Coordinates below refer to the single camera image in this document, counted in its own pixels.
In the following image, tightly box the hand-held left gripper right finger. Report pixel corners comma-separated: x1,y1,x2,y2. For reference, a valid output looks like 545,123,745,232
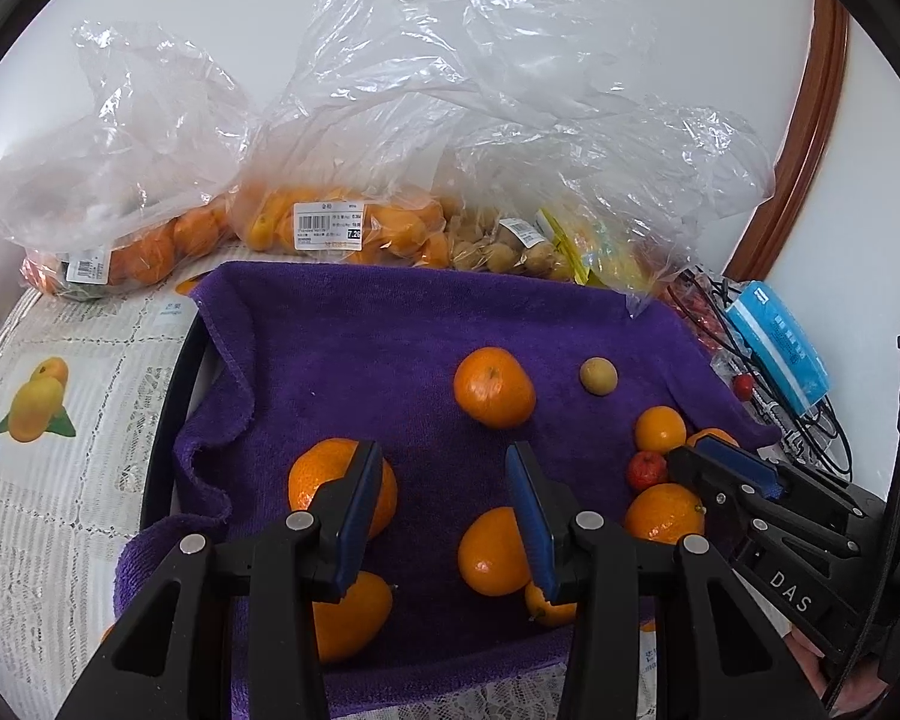
504,441,826,720

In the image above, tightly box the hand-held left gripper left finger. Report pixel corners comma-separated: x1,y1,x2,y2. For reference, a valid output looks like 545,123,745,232
56,439,385,720

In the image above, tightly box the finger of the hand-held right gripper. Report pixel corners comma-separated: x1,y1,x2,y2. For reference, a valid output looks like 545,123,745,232
666,446,861,565
692,433,884,539

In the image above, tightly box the small orange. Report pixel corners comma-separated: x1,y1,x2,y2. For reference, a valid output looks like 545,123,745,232
686,427,740,451
634,406,688,455
523,580,578,629

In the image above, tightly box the large orange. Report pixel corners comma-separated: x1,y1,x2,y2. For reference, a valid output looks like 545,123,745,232
457,506,535,597
453,346,537,430
288,438,398,541
311,570,397,665
623,483,707,545

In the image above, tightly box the small brown round fruit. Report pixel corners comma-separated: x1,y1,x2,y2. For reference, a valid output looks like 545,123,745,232
579,357,619,395

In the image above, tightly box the black tray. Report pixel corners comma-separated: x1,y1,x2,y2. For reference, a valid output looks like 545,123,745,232
139,307,218,541

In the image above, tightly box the bag of red fruits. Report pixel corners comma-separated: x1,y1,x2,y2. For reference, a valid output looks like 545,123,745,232
667,270,743,361

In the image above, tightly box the person's right hand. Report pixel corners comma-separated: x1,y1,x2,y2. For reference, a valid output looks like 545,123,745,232
784,626,893,716

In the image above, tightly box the blue tissue pack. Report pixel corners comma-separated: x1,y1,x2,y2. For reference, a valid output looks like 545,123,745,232
724,281,832,413

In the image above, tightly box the purple towel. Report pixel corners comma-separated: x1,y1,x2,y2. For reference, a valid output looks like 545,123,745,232
112,261,785,720

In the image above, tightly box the yellow snack packet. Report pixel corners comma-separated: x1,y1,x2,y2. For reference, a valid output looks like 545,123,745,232
536,210,661,293

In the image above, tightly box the clear bag of brown longans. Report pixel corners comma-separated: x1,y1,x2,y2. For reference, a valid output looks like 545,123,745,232
450,97,777,316

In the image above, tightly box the clear bag of kumquats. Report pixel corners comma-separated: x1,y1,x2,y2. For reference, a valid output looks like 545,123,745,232
229,0,646,271

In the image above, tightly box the clear bag of tangerines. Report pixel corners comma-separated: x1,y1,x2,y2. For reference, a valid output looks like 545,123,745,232
0,22,260,301

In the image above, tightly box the black cable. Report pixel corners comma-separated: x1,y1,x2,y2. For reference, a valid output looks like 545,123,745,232
671,266,856,481

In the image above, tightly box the brown wooden door frame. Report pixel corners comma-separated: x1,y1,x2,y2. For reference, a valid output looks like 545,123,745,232
724,0,850,286

